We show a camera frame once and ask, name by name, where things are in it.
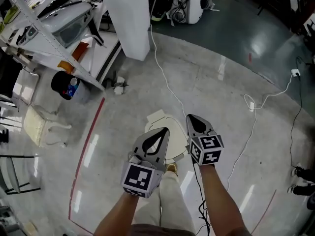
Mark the person's left forearm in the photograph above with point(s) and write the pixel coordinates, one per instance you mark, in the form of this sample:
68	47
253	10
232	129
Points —
115	217

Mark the person's beige trousers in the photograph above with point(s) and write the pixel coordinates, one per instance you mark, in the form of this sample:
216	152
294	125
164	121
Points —
172	200

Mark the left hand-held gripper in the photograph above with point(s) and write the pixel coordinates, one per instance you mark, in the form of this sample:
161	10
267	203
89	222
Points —
137	178

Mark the person's brown shirt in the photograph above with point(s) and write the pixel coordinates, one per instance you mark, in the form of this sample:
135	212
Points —
160	230

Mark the white power strip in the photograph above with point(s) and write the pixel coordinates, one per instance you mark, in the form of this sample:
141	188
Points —
295	72

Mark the grey bin with black bag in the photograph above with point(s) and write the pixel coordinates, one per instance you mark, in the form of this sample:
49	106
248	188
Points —
82	95

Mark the person's right forearm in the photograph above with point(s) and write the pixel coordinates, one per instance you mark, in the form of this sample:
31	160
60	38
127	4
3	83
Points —
221	200

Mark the blue and white packet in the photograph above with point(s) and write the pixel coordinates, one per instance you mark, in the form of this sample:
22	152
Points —
73	87

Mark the white ornate chair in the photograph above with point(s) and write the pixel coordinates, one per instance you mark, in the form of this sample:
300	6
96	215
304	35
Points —
37	126

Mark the person's tan shoe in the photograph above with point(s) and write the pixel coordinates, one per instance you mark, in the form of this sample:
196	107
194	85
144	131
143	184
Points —
172	168

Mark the orange flat piece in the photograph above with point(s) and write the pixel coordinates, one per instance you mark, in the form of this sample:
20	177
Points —
66	67
79	50

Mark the white rounded robot shell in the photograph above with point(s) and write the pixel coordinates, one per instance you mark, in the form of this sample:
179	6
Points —
194	1

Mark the white square pillar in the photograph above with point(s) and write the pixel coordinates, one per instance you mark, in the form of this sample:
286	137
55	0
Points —
128	16

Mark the black metal frame chair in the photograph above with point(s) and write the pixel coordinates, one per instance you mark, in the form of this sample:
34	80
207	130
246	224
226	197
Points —
14	176

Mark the white metal shelf rack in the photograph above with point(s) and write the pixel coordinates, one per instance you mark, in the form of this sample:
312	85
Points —
37	21

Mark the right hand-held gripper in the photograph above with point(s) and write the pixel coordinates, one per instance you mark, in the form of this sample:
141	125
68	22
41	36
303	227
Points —
206	149

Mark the white appliance with glass window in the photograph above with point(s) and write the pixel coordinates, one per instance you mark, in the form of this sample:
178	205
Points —
66	18

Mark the white plug adapter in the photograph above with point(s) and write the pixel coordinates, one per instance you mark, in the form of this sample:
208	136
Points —
251	105

